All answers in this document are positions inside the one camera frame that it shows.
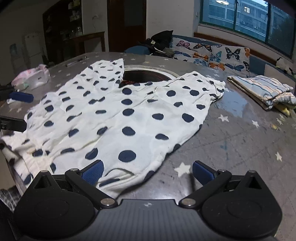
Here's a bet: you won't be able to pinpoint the black jacket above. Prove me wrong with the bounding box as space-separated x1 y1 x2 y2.
139 30 175 58

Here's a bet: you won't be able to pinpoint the grey pillow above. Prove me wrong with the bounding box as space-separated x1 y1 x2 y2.
264 62 296 80

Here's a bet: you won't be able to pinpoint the dark wooden side table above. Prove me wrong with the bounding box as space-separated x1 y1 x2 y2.
61 31 105 62

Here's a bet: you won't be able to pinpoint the dark wooden door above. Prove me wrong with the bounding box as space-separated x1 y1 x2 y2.
107 0 147 53

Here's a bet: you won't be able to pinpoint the white polka dot pants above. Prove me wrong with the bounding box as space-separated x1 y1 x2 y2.
0 58 226 200

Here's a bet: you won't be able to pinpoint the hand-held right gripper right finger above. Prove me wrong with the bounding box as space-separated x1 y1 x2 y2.
179 161 263 209

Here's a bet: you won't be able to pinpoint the round black induction cooktop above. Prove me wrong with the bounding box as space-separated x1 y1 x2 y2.
121 64 179 85

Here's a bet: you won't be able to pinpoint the blue sofa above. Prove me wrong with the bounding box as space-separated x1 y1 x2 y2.
124 35 296 78

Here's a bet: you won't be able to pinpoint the yellow cloth piece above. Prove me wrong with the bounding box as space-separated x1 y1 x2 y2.
276 103 293 116

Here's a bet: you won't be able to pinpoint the green framed window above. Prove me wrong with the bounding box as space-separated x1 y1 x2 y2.
199 0 296 59

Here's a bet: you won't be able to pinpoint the butterfly print blanket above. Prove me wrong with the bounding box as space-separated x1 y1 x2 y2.
172 37 251 72

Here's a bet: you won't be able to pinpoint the folded striped cloth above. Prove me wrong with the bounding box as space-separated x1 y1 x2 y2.
227 75 296 111

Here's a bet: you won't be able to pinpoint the dark wooden shelf cabinet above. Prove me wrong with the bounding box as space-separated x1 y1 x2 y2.
42 0 84 63

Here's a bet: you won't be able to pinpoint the panda plush toy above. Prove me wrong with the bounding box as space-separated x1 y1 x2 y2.
275 57 296 76

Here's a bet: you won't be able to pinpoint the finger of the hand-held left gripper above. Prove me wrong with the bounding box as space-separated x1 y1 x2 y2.
0 116 28 133
0 85 34 104

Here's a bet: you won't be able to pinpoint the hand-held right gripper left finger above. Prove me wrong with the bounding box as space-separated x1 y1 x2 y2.
33 159 118 210

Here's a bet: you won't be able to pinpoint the plaid clothing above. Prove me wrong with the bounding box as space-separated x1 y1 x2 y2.
0 188 22 214

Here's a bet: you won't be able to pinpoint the white refrigerator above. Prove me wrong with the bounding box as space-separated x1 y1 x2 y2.
24 31 45 66

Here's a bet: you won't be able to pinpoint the black pen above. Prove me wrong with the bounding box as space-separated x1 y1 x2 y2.
65 56 88 67

